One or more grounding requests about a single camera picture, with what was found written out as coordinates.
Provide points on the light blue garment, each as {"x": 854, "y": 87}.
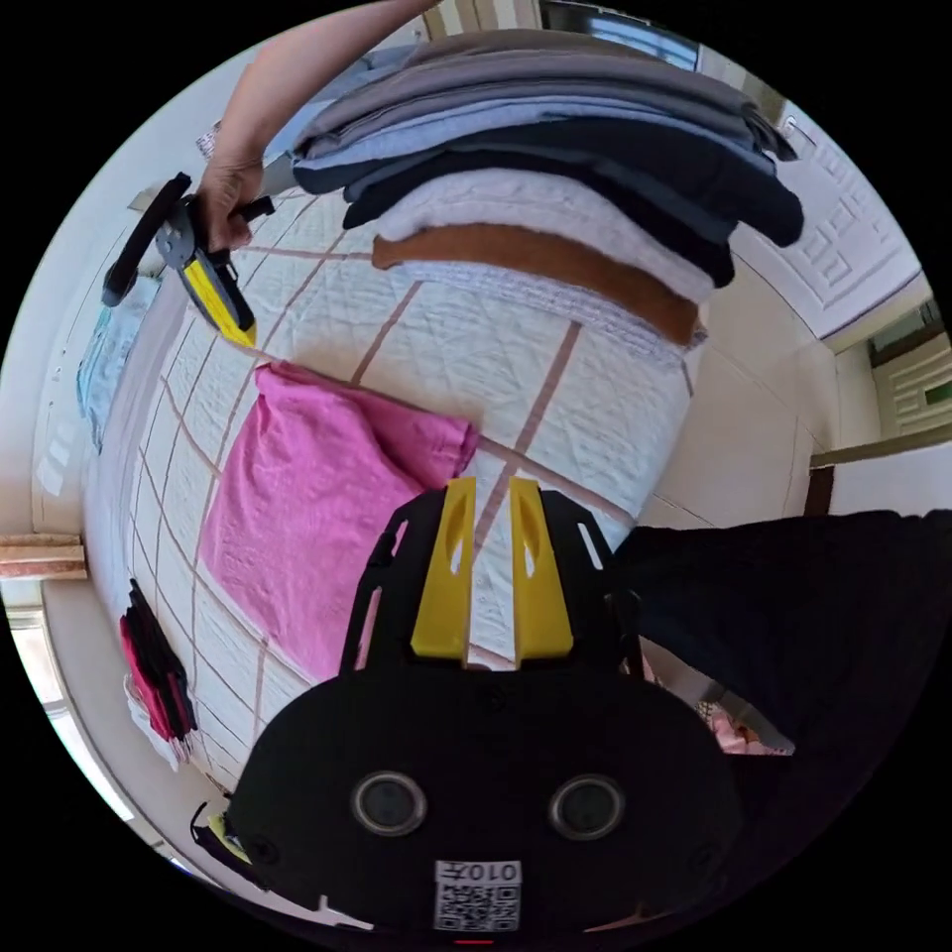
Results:
{"x": 104, "y": 364}

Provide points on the window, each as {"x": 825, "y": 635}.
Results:
{"x": 632, "y": 33}

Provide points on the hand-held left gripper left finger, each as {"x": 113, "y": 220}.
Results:
{"x": 445, "y": 595}

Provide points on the bed with white checked quilt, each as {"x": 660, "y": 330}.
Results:
{"x": 446, "y": 357}

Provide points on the person's right hand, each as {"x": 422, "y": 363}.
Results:
{"x": 227, "y": 190}

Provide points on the person's body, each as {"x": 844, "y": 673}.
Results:
{"x": 781, "y": 617}

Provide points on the white panelled cupboard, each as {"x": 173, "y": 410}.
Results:
{"x": 833, "y": 245}

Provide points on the pile of clothes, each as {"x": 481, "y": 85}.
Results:
{"x": 565, "y": 186}

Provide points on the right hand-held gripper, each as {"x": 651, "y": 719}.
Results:
{"x": 172, "y": 236}

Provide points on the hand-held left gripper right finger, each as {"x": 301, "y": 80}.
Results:
{"x": 541, "y": 602}

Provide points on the pink short sleeve shirt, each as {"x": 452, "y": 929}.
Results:
{"x": 312, "y": 506}

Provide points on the person's right forearm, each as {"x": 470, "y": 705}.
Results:
{"x": 297, "y": 74}

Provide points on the red and black clothes pile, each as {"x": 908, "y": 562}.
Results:
{"x": 156, "y": 669}

